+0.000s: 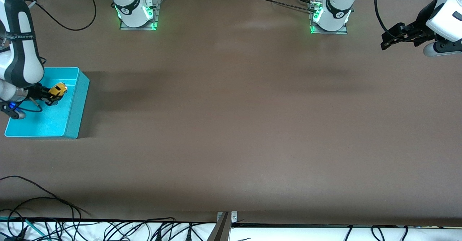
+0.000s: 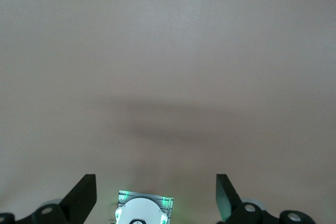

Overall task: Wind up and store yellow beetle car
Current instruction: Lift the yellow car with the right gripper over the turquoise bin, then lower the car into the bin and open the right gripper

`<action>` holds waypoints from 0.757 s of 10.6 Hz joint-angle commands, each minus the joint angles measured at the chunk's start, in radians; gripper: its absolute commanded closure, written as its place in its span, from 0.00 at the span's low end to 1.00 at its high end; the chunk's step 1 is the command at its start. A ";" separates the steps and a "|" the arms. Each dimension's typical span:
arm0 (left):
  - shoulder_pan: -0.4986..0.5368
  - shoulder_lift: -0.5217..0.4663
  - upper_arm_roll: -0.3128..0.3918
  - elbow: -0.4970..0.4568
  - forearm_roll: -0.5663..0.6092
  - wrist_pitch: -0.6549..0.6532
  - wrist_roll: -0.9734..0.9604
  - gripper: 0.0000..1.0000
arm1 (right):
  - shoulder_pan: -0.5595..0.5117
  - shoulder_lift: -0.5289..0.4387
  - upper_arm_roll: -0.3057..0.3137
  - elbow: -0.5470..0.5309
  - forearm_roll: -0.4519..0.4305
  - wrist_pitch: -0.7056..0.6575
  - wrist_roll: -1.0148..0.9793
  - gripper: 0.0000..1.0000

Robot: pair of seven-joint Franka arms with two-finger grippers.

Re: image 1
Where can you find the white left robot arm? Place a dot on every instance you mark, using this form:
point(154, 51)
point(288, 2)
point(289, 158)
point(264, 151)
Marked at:
point(335, 10)

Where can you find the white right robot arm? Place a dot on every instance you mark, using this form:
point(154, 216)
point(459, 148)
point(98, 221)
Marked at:
point(21, 53)

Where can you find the brown table cover sheet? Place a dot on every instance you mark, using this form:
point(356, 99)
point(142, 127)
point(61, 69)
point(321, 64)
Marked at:
point(231, 125)

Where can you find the turquoise plastic bin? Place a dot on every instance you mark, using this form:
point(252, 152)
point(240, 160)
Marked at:
point(54, 122)

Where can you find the yellow beetle toy car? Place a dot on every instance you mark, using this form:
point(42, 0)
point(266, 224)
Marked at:
point(58, 89)

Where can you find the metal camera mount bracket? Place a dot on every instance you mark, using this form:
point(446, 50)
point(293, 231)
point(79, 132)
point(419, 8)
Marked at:
point(234, 217)

